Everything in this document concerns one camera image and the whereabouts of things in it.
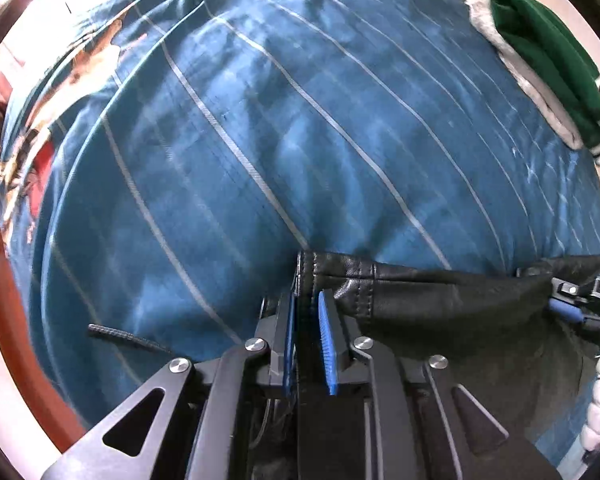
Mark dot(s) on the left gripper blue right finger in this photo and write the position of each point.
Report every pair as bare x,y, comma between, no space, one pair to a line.
368,372

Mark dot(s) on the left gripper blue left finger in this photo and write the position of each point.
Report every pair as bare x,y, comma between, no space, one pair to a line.
247,424

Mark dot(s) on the black leather jacket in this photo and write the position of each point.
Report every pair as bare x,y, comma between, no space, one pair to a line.
526,366

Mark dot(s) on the green folded striped garment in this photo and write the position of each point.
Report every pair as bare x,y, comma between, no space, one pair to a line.
550,60

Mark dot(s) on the blue striped bed sheet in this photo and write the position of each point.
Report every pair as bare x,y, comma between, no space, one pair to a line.
170,164

